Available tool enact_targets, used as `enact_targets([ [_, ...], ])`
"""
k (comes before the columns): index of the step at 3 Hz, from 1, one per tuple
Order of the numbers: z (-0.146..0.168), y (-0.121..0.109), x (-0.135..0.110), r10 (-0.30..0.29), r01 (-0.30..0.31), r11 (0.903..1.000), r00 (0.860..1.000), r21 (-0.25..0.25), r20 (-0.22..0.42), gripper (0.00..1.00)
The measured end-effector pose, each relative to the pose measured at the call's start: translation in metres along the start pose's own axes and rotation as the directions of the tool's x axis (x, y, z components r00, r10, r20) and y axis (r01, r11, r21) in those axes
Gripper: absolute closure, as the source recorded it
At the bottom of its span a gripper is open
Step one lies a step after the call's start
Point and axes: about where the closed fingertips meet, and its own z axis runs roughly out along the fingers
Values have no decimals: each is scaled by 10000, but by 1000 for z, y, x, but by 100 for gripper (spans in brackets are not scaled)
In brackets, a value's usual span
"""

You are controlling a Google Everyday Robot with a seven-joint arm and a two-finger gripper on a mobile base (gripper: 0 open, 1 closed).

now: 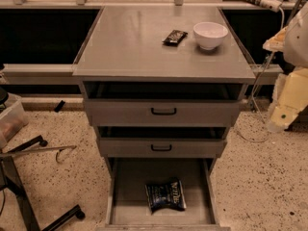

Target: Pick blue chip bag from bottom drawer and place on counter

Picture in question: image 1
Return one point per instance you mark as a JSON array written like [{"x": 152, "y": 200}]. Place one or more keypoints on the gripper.
[{"x": 297, "y": 47}]

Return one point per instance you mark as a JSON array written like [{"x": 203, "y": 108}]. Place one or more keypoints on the blue chip bag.
[{"x": 166, "y": 195}]

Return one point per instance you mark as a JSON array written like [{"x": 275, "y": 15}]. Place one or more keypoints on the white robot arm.
[{"x": 292, "y": 40}]

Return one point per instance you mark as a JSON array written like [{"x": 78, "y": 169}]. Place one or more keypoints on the grey drawer cabinet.
[{"x": 126, "y": 45}]

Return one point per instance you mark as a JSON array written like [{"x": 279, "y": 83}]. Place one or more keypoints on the middle grey drawer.
[{"x": 160, "y": 142}]

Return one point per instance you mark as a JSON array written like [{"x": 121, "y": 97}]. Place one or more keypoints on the grey drawer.
[
  {"x": 128, "y": 209},
  {"x": 161, "y": 104},
  {"x": 160, "y": 142}
]

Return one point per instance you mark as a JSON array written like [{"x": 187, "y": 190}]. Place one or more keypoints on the top grey drawer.
[{"x": 161, "y": 104}]

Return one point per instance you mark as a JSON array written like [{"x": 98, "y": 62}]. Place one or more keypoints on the bottom grey drawer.
[{"x": 128, "y": 209}]

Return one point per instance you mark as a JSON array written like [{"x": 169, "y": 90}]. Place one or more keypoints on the white ceramic bowl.
[{"x": 209, "y": 35}]

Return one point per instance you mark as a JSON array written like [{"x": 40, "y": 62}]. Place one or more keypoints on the black snack packet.
[{"x": 175, "y": 37}]

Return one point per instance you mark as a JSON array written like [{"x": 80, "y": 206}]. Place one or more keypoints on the small black floor object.
[{"x": 59, "y": 106}]

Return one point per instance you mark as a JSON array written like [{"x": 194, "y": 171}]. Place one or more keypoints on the thin metal rod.
[{"x": 35, "y": 151}]

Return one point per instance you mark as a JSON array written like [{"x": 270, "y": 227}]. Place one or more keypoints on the clear plastic storage bin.
[{"x": 12, "y": 119}]

